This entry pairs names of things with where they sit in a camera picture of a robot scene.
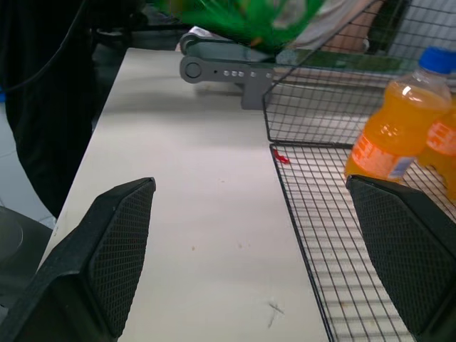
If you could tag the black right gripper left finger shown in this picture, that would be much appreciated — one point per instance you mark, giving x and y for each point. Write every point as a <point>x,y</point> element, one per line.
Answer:
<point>107,256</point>

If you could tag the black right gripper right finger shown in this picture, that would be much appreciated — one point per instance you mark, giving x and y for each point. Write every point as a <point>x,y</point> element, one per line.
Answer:
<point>406,256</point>

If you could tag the grey conveyor belt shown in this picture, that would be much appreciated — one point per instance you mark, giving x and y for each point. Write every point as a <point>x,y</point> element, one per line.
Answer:
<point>228,69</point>

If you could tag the grey round base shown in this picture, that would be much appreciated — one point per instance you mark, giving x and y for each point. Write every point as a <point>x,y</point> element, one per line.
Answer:
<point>18,246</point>

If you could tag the orange soda bottle blue cap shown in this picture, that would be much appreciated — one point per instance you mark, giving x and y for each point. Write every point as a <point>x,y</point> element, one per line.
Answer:
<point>395,121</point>

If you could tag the red clip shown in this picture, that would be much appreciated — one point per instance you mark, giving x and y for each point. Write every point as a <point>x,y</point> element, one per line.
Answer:
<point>280,156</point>

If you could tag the person in grey shirt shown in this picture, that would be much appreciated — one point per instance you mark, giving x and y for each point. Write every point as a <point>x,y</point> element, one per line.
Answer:
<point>342,25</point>

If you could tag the green snack bag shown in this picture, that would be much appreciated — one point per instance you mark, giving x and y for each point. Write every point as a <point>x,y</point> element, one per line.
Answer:
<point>246,19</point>

